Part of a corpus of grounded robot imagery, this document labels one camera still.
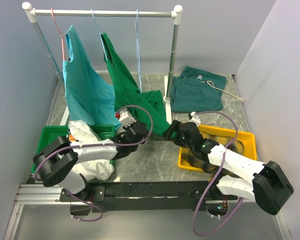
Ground green t-shirt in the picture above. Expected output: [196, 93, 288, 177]
[101, 33, 170, 136]

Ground white t-shirt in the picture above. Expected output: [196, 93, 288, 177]
[68, 120, 117, 181]

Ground blue hanger holding green shirt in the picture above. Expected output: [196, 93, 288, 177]
[90, 8, 108, 61]

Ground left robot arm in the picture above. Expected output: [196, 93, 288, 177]
[33, 121, 149, 201]

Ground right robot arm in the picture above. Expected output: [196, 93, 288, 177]
[163, 120, 294, 215]

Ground light blue t-shirt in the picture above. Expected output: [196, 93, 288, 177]
[63, 25, 120, 128]

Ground yellow plaid cloth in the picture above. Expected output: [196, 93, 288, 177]
[180, 133, 244, 174]

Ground green plastic tray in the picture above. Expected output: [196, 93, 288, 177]
[33, 135, 118, 186]

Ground dark green shorts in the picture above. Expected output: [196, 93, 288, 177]
[171, 65, 227, 113]

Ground yellow plastic tray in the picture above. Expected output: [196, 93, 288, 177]
[177, 124, 258, 174]

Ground white metal clothes rack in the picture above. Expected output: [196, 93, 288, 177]
[21, 1, 183, 124]

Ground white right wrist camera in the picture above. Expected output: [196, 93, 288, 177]
[188, 111, 201, 127]

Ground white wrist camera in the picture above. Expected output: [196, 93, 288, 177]
[188, 111, 201, 127]
[115, 108, 137, 129]

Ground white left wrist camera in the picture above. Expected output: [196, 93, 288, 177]
[115, 108, 137, 129]

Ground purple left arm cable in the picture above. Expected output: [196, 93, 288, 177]
[33, 104, 154, 223]

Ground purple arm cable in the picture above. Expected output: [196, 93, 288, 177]
[191, 110, 243, 237]
[33, 104, 154, 223]

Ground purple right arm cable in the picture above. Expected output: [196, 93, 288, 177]
[191, 110, 243, 237]

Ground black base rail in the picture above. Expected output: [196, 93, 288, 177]
[24, 174, 238, 216]

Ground blue wire hanger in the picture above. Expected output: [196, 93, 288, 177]
[135, 9, 142, 93]

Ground pink wire hanger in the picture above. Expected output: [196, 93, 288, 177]
[50, 8, 69, 62]

